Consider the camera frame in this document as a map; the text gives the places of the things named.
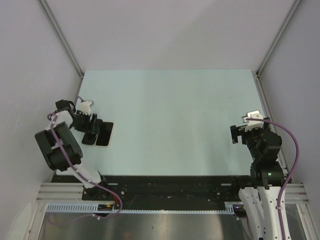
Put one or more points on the phone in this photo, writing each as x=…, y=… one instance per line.
x=89, y=139
x=104, y=136

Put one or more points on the aluminium corner post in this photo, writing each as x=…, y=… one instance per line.
x=279, y=35
x=48, y=13

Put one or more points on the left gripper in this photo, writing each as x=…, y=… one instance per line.
x=89, y=127

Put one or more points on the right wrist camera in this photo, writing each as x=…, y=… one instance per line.
x=253, y=120

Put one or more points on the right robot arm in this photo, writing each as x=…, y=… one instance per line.
x=264, y=197

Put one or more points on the right side aluminium rail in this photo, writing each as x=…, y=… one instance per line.
x=267, y=113

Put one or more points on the right aluminium corner post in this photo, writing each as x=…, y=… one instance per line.
x=279, y=35

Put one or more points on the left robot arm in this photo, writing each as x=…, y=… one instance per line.
x=59, y=147

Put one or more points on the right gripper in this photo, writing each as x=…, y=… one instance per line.
x=238, y=131

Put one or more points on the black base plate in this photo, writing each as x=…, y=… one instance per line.
x=177, y=192

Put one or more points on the left aluminium corner post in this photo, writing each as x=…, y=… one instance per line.
x=48, y=13

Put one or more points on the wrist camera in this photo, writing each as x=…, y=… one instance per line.
x=83, y=106
x=253, y=120

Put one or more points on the white slotted cable duct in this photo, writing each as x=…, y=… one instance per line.
x=103, y=208

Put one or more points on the phone in pink case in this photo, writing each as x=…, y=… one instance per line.
x=104, y=136

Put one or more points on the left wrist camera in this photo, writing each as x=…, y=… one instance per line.
x=83, y=106

